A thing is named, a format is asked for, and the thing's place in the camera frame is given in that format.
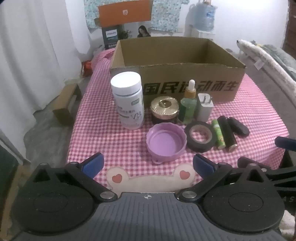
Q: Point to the red packet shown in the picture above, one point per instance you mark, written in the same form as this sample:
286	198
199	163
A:
87	68

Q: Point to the grey sofa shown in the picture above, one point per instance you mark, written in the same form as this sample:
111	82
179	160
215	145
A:
266	92

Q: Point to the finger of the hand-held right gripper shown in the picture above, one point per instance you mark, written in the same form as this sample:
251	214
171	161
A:
286	178
286	143

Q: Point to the white charger plug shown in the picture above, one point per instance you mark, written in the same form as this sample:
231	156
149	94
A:
205	111

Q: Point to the green dropper bottle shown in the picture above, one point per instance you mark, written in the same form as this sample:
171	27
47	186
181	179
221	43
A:
188	109

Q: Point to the green lip balm tube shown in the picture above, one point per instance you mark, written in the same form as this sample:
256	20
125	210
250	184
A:
218	134

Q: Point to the floral patterned hanging cloth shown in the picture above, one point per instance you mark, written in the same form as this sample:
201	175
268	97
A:
166	14

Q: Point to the white plastic bottle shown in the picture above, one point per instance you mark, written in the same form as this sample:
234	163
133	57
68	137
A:
127	102

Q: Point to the dark printed product box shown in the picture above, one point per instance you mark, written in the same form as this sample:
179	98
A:
111	37

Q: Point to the black cylinder tube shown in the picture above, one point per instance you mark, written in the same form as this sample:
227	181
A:
227	134

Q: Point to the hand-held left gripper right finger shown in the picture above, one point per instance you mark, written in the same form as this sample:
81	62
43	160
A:
203	164

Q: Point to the white curtain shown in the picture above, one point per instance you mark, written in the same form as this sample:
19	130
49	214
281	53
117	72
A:
34	58

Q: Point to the black oval case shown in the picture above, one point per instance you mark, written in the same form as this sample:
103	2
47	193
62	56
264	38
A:
240	128

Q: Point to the gold-lidded cosmetic jar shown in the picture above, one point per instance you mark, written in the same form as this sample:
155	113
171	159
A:
164	105

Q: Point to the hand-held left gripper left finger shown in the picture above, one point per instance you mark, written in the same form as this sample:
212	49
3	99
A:
93	163

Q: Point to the pink checkered cloth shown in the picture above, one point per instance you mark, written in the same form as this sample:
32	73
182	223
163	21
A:
104	139

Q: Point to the brown wooden door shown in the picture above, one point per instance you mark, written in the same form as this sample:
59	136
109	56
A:
291	23

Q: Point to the white fluffy blanket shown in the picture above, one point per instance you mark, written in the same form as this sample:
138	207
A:
270	60

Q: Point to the black tape roll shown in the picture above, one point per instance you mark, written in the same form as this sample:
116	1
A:
201	146

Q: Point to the brown cardboard box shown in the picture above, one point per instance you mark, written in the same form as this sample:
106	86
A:
166	74

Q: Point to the grey-green blanket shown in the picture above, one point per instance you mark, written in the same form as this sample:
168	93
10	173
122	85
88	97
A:
277	53

